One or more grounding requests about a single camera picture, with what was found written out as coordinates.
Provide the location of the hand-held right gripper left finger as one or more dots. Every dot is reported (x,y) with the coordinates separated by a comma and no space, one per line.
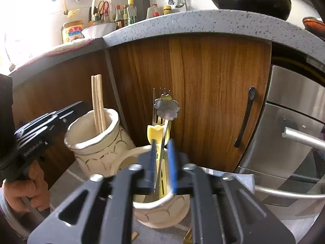
(152,162)

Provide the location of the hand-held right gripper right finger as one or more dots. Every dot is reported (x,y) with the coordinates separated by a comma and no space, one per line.
(172,165)

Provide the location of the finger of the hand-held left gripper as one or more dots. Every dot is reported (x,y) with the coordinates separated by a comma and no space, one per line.
(75,111)

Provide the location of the cream floral ceramic utensil holder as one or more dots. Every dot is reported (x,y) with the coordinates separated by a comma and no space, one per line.
(99,152)

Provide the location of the flower shaped spoon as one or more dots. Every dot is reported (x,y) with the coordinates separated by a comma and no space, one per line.
(167,106)

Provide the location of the person's left forearm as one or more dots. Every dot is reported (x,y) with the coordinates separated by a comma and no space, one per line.
(10,221)

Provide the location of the person's left hand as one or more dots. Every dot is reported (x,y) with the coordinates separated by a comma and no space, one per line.
(25,193)

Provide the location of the grey striped tablecloth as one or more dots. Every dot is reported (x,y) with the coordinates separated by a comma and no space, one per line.
(71,180)

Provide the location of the white cloth with red edge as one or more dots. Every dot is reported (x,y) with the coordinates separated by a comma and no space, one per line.
(66,47)

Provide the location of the large labelled yellow jar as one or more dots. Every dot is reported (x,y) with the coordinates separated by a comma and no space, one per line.
(73,31)

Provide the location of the white bowl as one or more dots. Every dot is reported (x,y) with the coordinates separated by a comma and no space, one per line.
(99,30)

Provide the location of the red cap sauce bottle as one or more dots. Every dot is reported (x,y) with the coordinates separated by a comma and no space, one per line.
(118,14)

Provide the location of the white knife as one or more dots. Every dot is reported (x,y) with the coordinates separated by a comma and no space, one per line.
(93,6)

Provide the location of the green glass bottle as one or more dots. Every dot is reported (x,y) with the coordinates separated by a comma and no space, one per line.
(125,14)

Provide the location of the yellow cap clear bottle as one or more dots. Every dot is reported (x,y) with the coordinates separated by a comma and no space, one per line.
(132,11)

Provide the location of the white plastic jug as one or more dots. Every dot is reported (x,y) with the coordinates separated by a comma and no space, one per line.
(152,11)

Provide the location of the stainless steel oven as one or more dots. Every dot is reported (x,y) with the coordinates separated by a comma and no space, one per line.
(292,101)

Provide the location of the yellow lid jar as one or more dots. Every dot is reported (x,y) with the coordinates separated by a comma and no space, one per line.
(167,10)

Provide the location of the grey speckled countertop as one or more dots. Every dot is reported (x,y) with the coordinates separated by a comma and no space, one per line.
(203,21)

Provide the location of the brown frying pan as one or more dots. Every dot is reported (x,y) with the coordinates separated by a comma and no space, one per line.
(314,25)

